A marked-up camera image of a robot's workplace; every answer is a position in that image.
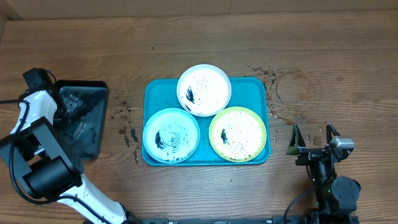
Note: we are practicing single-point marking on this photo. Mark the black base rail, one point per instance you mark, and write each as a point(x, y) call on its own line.
point(278, 219)

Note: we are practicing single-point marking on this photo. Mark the white plate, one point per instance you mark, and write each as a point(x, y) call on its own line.
point(204, 90)

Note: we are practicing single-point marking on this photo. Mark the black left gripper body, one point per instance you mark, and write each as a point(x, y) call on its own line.
point(68, 108)

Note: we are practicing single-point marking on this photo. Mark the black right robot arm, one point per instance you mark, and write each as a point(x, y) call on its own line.
point(336, 196)

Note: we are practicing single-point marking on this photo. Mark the light blue plate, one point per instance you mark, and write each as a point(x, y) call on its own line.
point(171, 136)

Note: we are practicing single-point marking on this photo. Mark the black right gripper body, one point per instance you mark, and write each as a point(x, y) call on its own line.
point(308, 156)

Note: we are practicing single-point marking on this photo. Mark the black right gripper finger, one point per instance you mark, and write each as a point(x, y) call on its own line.
point(331, 134)
point(297, 144)

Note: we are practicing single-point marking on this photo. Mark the black water tray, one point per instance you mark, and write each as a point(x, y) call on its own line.
point(84, 135)

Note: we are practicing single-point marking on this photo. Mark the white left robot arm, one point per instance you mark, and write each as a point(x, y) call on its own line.
point(44, 169)

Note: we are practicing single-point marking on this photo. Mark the yellow rimmed plate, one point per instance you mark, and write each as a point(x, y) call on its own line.
point(237, 134)

